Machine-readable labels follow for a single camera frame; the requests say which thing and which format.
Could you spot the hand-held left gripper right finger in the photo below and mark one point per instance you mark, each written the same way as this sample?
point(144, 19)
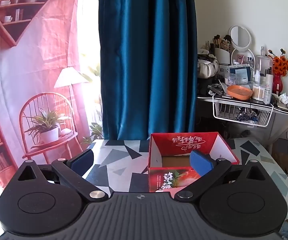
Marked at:
point(196, 162)

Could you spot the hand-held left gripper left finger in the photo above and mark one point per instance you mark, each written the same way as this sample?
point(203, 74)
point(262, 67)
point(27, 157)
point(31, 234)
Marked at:
point(82, 161)

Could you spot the red strawberry print cardboard box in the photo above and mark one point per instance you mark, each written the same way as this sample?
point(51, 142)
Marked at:
point(184, 140)

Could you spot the geometric patterned tablecloth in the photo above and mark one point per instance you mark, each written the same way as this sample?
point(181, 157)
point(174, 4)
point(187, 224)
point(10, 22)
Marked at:
point(119, 165)

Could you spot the black vanity desk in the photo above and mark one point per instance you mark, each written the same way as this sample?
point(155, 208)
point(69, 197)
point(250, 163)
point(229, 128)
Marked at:
point(287, 111)

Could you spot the crumpled white tissue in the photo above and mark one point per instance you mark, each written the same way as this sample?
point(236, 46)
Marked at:
point(282, 98)

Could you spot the dark blue packets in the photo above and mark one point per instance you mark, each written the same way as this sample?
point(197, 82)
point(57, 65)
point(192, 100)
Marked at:
point(246, 116)

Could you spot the white spray bottle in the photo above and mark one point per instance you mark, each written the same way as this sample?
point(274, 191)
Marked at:
point(267, 92)

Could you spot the cotton swab box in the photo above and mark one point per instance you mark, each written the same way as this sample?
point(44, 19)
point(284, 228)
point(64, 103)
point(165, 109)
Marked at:
point(258, 92)

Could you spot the red vase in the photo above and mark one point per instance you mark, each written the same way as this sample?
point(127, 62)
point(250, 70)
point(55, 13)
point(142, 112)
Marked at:
point(277, 83)

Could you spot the orange bowl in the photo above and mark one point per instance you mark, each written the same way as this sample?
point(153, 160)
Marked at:
point(238, 91)

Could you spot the clear round jar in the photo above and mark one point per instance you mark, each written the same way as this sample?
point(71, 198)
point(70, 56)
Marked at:
point(230, 80)

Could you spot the orange flower bouquet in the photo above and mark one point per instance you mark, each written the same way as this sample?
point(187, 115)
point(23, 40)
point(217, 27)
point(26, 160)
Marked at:
point(281, 66)

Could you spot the clear acrylic organizer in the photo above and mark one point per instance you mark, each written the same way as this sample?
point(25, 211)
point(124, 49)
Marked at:
point(263, 63)

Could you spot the blue box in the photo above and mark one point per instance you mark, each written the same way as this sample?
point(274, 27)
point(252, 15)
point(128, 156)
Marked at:
point(241, 73)

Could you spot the clear perfume bottle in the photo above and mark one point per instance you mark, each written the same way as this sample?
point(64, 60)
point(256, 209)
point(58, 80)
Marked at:
point(262, 51)

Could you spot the white makeup brush holder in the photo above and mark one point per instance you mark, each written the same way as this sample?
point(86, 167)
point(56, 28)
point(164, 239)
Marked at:
point(221, 55)

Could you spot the dark blue curtain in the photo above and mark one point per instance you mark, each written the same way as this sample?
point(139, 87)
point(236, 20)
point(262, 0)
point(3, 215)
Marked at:
point(146, 55)

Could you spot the round white mirror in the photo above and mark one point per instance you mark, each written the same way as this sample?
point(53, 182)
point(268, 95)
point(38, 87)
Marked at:
point(238, 36)

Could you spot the pink printed wall cloth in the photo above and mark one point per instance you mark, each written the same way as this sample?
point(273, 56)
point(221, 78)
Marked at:
point(34, 55)

